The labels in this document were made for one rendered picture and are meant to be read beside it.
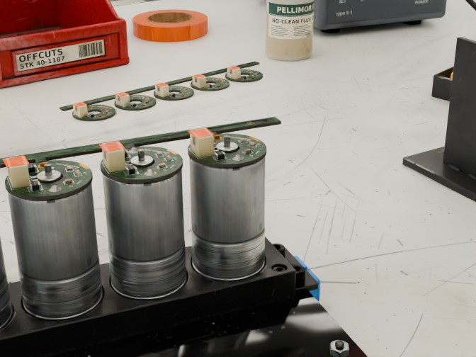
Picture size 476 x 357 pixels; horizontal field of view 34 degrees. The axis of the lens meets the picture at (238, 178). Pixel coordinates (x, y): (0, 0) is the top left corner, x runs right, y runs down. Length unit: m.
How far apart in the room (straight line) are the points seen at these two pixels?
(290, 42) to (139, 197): 0.34
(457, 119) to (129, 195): 0.19
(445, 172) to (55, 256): 0.21
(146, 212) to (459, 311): 0.12
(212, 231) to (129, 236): 0.03
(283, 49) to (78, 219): 0.35
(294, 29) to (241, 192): 0.32
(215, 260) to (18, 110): 0.25
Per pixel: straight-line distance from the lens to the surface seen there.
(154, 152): 0.25
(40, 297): 0.24
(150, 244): 0.24
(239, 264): 0.25
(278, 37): 0.55
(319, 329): 0.25
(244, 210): 0.25
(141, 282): 0.25
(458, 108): 0.38
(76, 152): 0.25
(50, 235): 0.23
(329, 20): 0.62
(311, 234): 0.33
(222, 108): 0.47
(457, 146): 0.38
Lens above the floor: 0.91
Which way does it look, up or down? 25 degrees down
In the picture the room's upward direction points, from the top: straight up
